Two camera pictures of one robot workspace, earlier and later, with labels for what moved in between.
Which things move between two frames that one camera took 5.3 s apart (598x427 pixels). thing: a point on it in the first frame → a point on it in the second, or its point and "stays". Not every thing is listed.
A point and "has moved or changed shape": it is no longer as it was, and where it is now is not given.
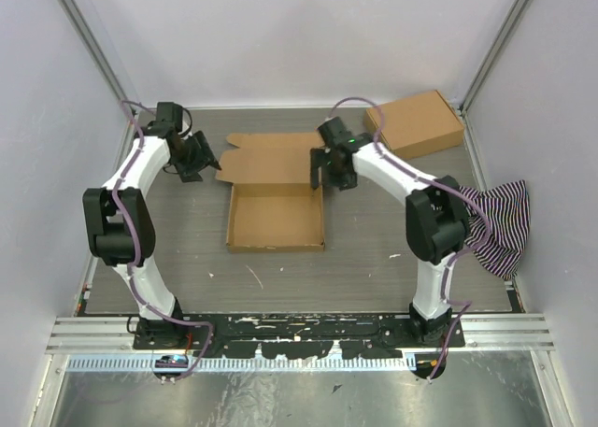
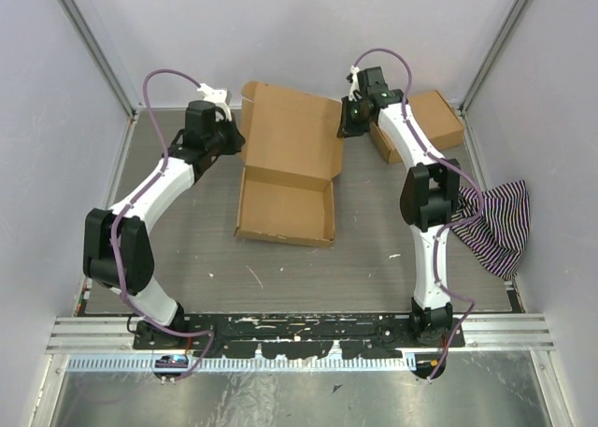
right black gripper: (320, 157) → (347, 128)
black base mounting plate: (295, 336) stays
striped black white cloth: (506, 248) stays
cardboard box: (273, 207) has moved or changed shape
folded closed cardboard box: (416, 126) stays
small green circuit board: (173, 361) stays
